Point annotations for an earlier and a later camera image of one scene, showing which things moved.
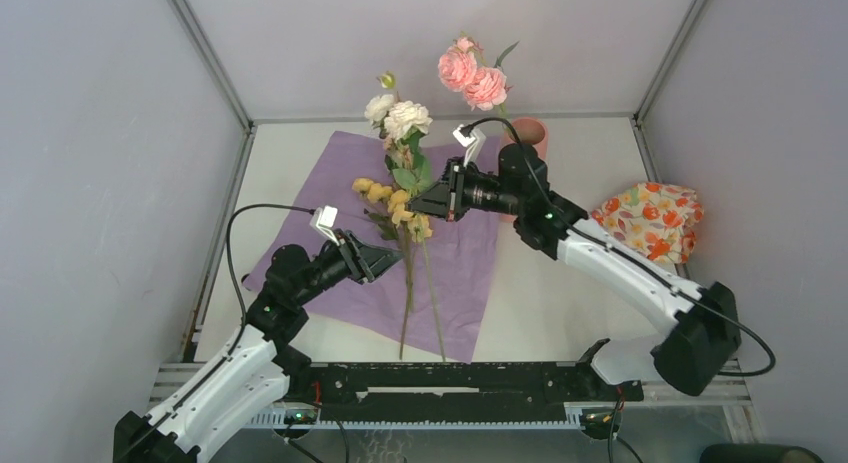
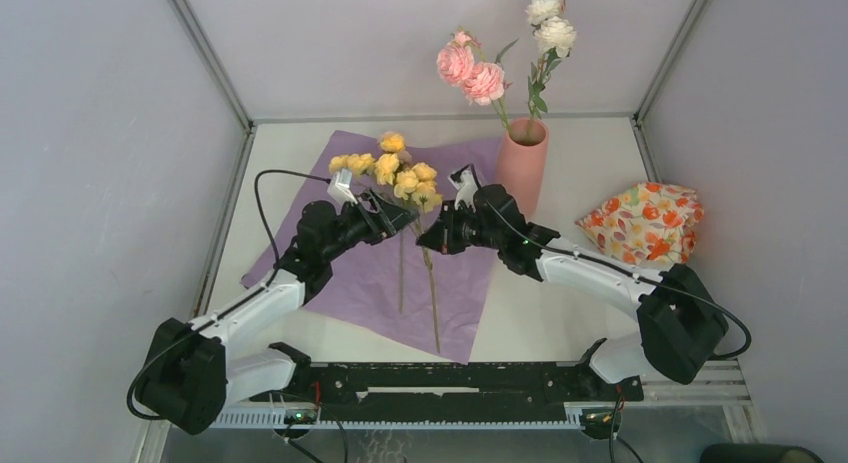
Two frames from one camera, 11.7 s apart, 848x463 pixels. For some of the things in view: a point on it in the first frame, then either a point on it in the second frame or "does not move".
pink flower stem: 463,67 does not move
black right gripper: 446,198 to 441,235
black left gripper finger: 368,255 to 392,216
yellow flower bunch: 414,231 to 414,186
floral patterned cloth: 655,218 does not move
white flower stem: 404,126 to 554,36
